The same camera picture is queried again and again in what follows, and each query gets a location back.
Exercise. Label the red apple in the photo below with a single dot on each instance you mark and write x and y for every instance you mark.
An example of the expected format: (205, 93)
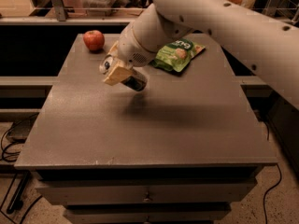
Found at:
(94, 40)

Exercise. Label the black power adapter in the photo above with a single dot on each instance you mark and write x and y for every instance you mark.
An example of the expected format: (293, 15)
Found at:
(19, 131)

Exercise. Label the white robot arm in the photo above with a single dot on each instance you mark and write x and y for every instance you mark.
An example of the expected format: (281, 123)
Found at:
(267, 47)

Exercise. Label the upper drawer with knob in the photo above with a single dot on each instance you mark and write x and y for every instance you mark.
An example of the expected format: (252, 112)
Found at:
(116, 192)

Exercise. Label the silver blue Red Bull can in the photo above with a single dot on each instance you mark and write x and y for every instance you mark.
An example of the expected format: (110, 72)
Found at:
(136, 81)

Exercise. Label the lower drawer with knob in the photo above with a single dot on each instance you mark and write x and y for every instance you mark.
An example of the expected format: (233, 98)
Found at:
(148, 213)

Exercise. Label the drawer with knob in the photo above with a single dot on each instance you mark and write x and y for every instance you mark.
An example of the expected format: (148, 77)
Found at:
(148, 213)
(116, 192)

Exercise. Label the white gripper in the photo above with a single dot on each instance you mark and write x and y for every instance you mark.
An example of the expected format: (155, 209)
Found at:
(131, 50)

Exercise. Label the metal shelf rail frame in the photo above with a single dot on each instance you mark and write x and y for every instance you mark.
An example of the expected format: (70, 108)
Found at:
(62, 16)

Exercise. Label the grey drawer cabinet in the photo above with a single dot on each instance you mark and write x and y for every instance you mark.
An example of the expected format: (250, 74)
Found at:
(197, 126)

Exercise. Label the green snack bag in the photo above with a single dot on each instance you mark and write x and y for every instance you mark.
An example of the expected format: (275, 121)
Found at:
(177, 55)

